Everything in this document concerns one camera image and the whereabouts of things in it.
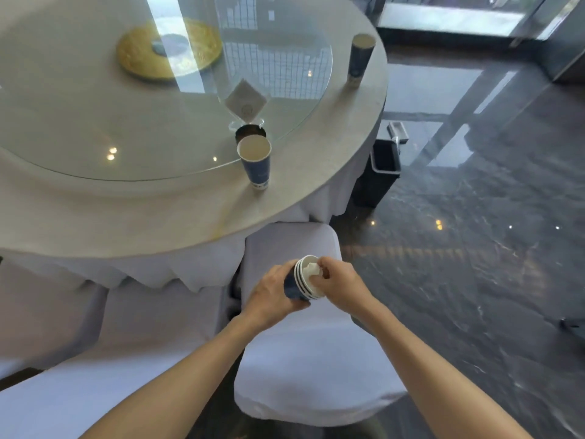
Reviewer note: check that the person's left forearm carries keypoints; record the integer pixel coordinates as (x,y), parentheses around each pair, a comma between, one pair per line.
(170,388)

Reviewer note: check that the blue paper cup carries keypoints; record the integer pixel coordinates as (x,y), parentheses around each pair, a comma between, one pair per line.
(255,160)
(360,59)

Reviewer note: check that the person's left hand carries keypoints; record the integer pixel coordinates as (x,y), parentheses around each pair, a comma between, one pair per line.
(268,296)

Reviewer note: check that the gold round turntable base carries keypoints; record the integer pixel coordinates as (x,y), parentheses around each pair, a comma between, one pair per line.
(169,49)

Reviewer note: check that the white tablecloth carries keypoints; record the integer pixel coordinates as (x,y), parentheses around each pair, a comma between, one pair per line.
(173,214)

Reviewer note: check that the white paper napkin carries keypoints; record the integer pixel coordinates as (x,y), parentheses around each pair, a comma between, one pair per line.
(315,272)

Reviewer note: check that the person's right hand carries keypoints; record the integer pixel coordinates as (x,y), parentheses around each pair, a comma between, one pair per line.
(343,283)

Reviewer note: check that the white covered chair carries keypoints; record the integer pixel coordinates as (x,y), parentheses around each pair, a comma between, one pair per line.
(297,361)
(91,356)

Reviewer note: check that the clear acrylic sign stand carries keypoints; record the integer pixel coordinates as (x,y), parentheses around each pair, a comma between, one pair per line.
(246,107)

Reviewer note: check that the round glass turntable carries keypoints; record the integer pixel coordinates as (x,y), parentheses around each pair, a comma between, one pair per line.
(151,82)

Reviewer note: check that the person's right forearm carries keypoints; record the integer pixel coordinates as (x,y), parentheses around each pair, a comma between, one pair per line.
(434,374)

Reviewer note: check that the person's right thumb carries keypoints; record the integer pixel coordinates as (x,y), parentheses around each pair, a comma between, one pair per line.
(320,285)

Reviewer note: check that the dark waste bin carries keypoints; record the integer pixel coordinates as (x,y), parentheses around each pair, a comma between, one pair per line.
(383,171)

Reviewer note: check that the person's left thumb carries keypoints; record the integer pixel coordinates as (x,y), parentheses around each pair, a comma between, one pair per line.
(285,273)

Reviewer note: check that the stack of blue paper cups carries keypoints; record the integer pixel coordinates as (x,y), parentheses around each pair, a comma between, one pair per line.
(300,278)

